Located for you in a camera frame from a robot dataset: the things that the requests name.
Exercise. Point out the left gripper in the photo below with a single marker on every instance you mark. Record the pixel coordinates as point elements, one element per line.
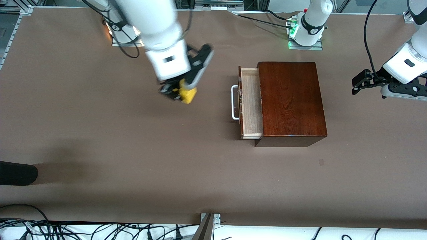
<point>376,80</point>

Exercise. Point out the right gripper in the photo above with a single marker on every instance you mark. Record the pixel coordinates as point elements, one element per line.
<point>170,90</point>

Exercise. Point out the yellow cube block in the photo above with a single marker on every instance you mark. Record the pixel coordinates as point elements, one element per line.
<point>188,96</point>

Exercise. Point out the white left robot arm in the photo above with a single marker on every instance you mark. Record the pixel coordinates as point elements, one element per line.
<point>313,20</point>

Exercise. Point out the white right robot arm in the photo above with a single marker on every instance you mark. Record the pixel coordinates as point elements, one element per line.
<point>150,20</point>

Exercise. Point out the dark brown wooden cabinet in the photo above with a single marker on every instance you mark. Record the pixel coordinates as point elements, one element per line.
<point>293,103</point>

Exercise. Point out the brown table cover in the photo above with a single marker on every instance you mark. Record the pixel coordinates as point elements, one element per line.
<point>133,150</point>

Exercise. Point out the black cylinder object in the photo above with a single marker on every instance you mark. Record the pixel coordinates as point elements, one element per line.
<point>16,173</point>

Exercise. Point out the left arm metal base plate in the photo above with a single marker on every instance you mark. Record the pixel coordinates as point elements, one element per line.
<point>305,47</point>

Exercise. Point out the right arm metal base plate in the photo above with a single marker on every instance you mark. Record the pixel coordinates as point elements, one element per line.
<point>123,43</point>

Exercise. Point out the silver corner frame rail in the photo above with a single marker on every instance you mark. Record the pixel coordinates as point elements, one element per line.
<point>407,17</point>

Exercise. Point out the metal table edge bracket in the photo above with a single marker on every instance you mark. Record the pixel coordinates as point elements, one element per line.
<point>206,226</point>

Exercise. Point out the silver diagonal frame rail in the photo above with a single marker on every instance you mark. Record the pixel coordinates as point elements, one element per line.
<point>13,33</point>

